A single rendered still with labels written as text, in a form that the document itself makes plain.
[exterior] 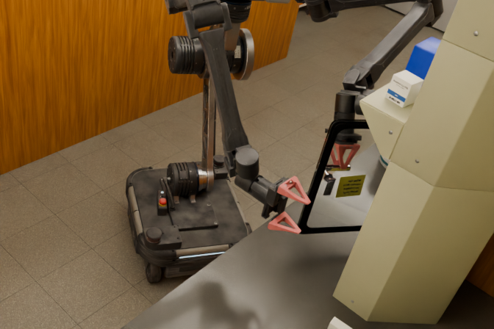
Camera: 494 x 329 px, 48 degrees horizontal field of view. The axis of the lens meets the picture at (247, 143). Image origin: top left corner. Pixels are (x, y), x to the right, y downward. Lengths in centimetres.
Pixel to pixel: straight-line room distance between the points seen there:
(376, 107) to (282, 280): 58
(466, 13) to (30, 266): 222
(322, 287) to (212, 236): 112
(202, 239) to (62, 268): 67
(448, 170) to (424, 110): 14
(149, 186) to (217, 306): 145
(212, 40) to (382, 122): 46
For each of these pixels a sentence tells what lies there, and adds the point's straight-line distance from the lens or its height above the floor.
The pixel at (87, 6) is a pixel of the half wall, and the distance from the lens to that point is 306.
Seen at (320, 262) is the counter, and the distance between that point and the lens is 164.
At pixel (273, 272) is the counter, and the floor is 94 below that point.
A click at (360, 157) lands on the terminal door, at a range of 150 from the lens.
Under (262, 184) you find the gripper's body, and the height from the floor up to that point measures 123.
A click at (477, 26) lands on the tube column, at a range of 111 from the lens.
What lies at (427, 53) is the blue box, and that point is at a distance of 137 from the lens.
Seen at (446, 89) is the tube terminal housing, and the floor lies 162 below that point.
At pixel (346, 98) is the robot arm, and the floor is 139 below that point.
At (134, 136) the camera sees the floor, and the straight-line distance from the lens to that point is 355.
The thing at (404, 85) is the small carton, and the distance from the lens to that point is 126.
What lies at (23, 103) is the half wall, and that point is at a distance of 309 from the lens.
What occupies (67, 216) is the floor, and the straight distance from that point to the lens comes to 300.
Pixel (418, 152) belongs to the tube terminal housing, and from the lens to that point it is 123.
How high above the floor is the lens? 209
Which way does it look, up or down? 35 degrees down
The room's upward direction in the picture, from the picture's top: 13 degrees clockwise
